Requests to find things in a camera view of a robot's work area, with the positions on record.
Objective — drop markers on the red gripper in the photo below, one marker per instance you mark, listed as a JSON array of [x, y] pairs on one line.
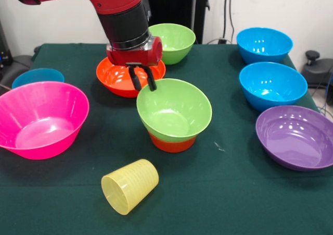
[[135, 56]]

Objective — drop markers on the green bowl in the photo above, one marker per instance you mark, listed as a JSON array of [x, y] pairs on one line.
[[177, 42], [174, 110]]

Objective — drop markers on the small orange bowl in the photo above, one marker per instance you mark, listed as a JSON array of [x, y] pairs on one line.
[[171, 146]]

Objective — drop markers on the yellow plastic cup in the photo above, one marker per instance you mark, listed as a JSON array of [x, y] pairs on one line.
[[132, 185]]

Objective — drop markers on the large pink bowl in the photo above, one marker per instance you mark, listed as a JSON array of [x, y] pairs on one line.
[[39, 120]]

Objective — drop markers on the large orange-red bowl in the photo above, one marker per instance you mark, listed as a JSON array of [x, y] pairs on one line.
[[114, 78]]

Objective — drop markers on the small blue bowl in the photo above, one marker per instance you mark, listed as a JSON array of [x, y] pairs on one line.
[[36, 76]]

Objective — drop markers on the large blue bowl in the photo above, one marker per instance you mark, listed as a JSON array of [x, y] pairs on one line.
[[270, 84], [262, 44]]

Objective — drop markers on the dark green tablecloth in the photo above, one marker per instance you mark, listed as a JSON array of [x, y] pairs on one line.
[[166, 206]]

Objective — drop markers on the black equipment box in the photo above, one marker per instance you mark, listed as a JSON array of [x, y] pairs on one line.
[[4, 55]]

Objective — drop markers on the purple bowl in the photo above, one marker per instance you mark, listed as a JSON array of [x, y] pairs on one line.
[[294, 138]]

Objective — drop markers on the black stand with knob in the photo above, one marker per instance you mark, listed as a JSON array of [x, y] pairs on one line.
[[320, 68]]

